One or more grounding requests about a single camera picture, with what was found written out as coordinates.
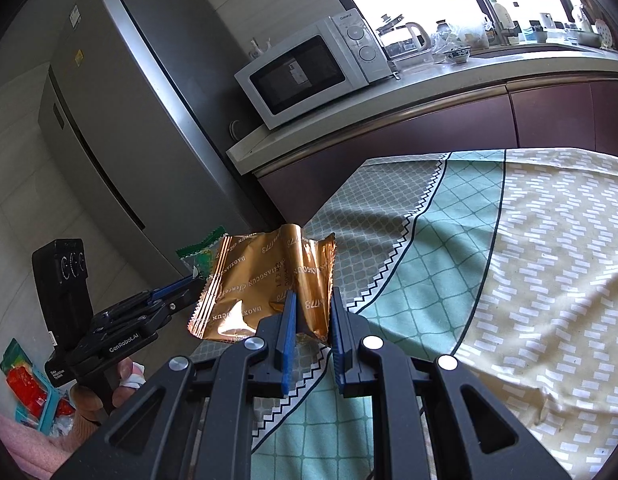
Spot clear plastic food container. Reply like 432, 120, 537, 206
389, 50, 436, 73

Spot white soap bottle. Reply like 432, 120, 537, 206
489, 0, 510, 31

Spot person's left hand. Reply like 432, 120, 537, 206
70, 359, 150, 428

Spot red plastic packaging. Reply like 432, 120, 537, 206
6, 365, 50, 418

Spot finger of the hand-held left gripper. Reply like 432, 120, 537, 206
161, 282, 210, 314
149, 274, 202, 304

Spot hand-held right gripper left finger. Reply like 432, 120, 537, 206
51, 289, 298, 480

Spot grey refrigerator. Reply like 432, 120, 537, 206
36, 0, 270, 281

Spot red snack packets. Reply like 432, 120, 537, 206
0, 337, 77, 433

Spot glass electric kettle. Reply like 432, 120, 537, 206
376, 12, 432, 58

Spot patterned tablecloth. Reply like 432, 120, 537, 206
239, 146, 618, 480

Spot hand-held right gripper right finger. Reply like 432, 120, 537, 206
330, 285, 574, 480

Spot maroon kitchen counter cabinet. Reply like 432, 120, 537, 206
226, 50, 618, 241

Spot person's left forearm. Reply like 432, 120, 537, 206
0, 405, 104, 480

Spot gold foil snack wrapper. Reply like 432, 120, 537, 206
186, 222, 337, 346

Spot green white candy wrapper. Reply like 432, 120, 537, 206
176, 226, 228, 281

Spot white microwave oven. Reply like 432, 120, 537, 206
234, 9, 397, 131

